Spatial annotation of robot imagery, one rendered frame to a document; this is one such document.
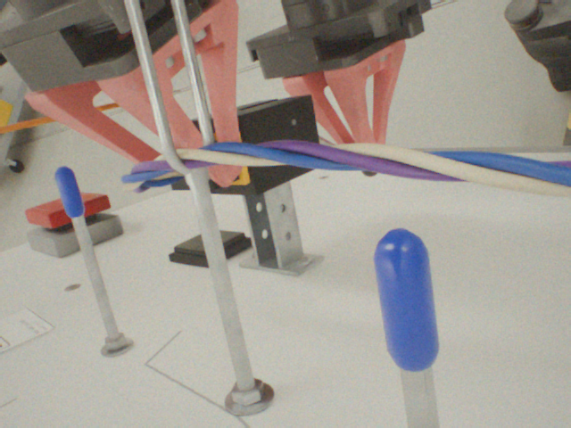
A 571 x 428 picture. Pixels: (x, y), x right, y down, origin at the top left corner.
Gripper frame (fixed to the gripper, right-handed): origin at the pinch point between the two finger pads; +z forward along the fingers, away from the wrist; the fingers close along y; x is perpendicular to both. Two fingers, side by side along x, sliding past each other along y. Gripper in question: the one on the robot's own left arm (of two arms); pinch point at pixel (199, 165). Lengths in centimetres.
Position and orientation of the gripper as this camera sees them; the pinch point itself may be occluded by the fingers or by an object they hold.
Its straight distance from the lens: 26.9
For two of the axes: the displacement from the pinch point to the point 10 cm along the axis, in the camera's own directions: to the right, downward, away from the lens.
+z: 4.0, 7.4, 5.4
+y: 7.7, 0.4, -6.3
